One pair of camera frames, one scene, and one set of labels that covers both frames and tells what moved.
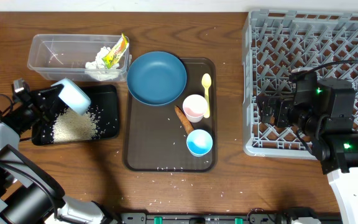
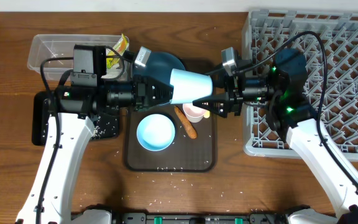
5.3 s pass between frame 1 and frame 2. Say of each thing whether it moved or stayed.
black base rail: stayed
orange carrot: stayed
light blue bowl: moved
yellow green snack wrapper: stayed
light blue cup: moved
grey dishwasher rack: stayed
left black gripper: moved
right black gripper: moved
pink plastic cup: stayed
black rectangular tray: stayed
